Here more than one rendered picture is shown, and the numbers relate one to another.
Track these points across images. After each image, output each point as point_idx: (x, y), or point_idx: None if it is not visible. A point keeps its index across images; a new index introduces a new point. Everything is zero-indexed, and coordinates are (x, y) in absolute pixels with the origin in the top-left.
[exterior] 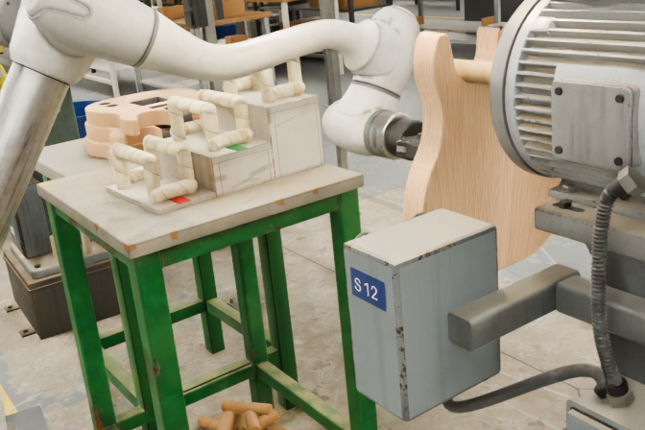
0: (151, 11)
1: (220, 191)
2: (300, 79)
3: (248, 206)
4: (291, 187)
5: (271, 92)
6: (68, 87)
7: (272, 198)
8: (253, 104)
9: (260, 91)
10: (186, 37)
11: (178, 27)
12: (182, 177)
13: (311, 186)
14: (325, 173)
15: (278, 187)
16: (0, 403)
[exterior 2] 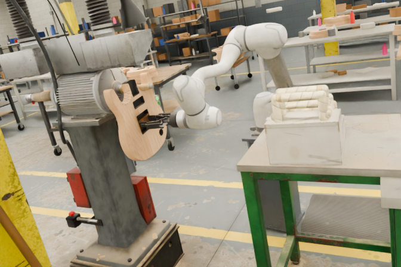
0: (225, 43)
1: None
2: (273, 112)
3: (259, 137)
4: (259, 148)
5: None
6: (266, 59)
7: (258, 142)
8: (287, 111)
9: (314, 118)
10: (221, 55)
11: (223, 51)
12: None
13: (250, 151)
14: (257, 160)
15: (265, 146)
16: (257, 119)
